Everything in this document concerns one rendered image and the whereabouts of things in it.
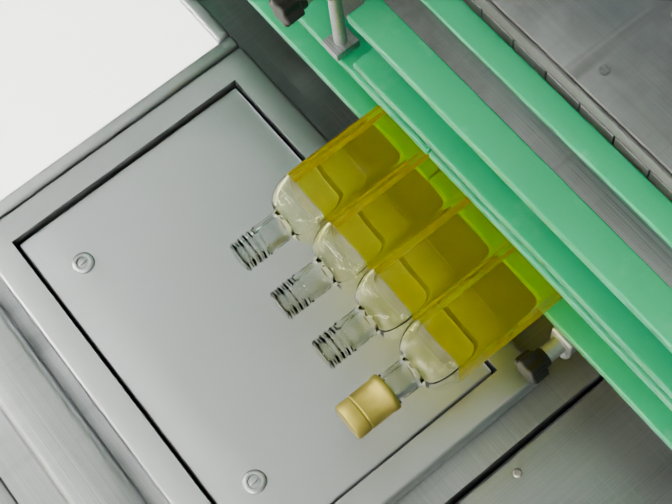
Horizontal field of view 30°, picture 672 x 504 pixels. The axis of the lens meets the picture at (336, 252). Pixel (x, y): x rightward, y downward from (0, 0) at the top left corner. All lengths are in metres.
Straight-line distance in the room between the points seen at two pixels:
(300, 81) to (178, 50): 0.13
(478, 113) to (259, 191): 0.34
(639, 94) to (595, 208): 0.09
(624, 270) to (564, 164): 0.10
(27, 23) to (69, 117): 0.13
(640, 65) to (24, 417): 0.65
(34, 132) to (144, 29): 0.16
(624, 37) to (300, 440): 0.46
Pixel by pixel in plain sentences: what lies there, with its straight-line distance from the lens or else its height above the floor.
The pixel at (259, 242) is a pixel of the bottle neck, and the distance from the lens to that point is 1.08.
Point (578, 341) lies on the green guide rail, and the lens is 1.09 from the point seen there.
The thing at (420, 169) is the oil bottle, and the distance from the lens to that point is 1.08.
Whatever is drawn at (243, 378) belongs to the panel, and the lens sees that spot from 1.19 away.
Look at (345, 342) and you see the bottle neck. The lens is 1.04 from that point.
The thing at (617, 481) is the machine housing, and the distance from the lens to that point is 1.20.
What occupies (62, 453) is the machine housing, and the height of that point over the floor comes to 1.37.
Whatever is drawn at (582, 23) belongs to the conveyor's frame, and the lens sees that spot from 1.01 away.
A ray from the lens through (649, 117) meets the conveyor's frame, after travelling 0.97.
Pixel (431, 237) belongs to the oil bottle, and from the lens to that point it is 1.06.
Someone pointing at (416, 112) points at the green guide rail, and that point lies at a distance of 1.07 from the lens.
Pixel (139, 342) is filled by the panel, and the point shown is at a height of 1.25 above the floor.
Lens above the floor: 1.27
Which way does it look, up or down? 10 degrees down
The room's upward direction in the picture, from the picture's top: 128 degrees counter-clockwise
